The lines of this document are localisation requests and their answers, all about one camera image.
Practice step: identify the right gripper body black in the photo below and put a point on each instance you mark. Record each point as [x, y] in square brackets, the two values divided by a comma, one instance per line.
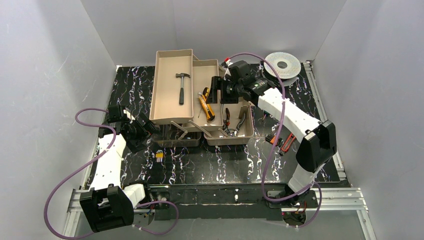
[222, 89]

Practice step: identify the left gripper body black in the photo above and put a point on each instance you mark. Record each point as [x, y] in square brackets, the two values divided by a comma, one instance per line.
[142, 126]

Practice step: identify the orange utility knife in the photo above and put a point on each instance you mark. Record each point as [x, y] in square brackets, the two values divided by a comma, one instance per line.
[210, 115]

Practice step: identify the yellow black screwdriver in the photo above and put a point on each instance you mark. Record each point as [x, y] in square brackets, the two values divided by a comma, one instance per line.
[202, 98]

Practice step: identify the beige plastic tool box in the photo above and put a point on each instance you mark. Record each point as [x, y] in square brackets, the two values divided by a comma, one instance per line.
[190, 101]

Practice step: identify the black handled claw hammer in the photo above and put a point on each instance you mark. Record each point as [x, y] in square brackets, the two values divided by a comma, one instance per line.
[182, 77]

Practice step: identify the black handled silver pliers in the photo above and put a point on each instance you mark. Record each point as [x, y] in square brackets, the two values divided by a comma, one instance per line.
[234, 131]

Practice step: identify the orange black small tool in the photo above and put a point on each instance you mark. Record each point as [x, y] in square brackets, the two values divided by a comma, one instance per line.
[273, 139]

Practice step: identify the red utility knife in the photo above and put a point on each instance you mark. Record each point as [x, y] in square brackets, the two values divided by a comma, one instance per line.
[287, 144]

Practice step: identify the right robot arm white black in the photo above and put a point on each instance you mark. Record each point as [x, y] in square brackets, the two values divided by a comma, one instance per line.
[317, 139]

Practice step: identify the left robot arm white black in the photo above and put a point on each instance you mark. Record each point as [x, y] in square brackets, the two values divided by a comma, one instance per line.
[108, 204]

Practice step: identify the yellow hex key set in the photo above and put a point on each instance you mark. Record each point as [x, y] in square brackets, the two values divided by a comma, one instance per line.
[159, 155]

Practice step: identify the white tape roll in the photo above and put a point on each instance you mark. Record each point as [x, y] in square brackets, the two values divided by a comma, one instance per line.
[287, 67]

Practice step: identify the black mounting plate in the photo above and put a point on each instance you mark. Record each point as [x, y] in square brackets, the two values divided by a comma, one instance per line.
[222, 201]

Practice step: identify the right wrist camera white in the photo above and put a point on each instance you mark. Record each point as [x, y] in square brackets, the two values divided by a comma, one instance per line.
[224, 68]

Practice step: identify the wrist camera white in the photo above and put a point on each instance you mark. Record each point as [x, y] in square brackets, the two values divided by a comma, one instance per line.
[224, 68]
[129, 115]

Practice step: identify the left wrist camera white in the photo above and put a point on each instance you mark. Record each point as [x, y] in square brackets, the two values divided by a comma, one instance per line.
[129, 115]

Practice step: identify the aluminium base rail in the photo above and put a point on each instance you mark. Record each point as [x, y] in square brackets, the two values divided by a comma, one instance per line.
[344, 199]

